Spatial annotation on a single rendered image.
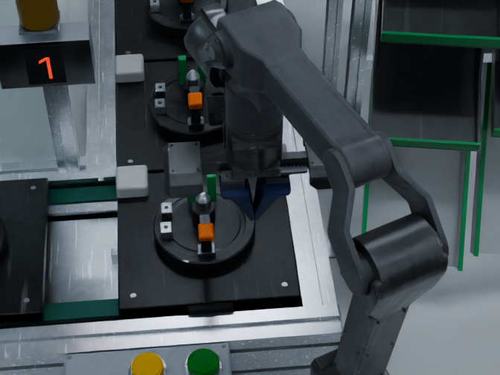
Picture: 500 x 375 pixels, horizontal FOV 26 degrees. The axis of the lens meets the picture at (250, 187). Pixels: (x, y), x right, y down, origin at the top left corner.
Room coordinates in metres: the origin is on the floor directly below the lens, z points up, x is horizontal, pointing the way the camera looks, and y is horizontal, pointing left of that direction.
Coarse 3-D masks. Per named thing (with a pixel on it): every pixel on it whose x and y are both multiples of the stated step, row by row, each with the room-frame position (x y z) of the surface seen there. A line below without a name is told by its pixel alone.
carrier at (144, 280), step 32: (128, 192) 1.03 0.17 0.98; (160, 192) 1.04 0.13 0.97; (128, 224) 0.98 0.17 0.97; (160, 224) 0.95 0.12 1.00; (192, 224) 0.96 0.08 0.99; (224, 224) 0.96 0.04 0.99; (256, 224) 0.98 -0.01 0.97; (288, 224) 0.98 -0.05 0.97; (128, 256) 0.92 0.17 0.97; (160, 256) 0.92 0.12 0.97; (192, 256) 0.90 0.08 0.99; (224, 256) 0.90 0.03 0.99; (256, 256) 0.92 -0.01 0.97; (288, 256) 0.92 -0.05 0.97; (128, 288) 0.87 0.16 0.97; (160, 288) 0.87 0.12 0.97; (192, 288) 0.87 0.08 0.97; (224, 288) 0.87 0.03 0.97; (256, 288) 0.87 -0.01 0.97; (288, 288) 0.87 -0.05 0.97
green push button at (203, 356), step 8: (192, 352) 0.77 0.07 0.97; (200, 352) 0.76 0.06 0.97; (208, 352) 0.76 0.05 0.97; (192, 360) 0.75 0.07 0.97; (200, 360) 0.75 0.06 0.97; (208, 360) 0.75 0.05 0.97; (216, 360) 0.75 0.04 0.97; (192, 368) 0.74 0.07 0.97; (200, 368) 0.74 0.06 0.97; (208, 368) 0.74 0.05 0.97; (216, 368) 0.74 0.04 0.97
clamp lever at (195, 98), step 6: (192, 90) 1.15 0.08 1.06; (198, 90) 1.15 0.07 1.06; (192, 96) 1.13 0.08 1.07; (198, 96) 1.13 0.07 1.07; (192, 102) 1.12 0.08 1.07; (198, 102) 1.12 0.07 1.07; (192, 108) 1.12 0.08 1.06; (198, 108) 1.12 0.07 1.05; (192, 114) 1.13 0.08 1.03; (198, 114) 1.14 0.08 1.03; (192, 120) 1.14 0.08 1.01; (198, 120) 1.14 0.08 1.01
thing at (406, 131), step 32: (384, 64) 1.01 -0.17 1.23; (416, 64) 1.01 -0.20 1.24; (448, 64) 1.01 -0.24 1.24; (480, 64) 0.98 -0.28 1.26; (384, 96) 0.97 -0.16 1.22; (416, 96) 0.97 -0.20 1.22; (448, 96) 0.97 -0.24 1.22; (480, 96) 0.95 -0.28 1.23; (384, 128) 0.93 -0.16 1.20; (416, 128) 0.93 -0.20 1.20; (448, 128) 0.93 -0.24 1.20; (480, 128) 0.92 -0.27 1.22
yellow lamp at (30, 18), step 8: (16, 0) 1.05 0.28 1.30; (24, 0) 1.04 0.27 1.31; (32, 0) 1.04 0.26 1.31; (40, 0) 1.04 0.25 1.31; (48, 0) 1.05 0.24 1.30; (56, 0) 1.07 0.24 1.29; (24, 8) 1.04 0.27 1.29; (32, 8) 1.04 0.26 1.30; (40, 8) 1.04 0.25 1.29; (48, 8) 1.05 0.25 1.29; (56, 8) 1.06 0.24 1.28; (24, 16) 1.05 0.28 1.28; (32, 16) 1.04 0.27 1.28; (40, 16) 1.04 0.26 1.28; (48, 16) 1.05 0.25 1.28; (56, 16) 1.06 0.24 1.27; (24, 24) 1.05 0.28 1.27; (32, 24) 1.04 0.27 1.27; (40, 24) 1.04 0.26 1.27; (48, 24) 1.05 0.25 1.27
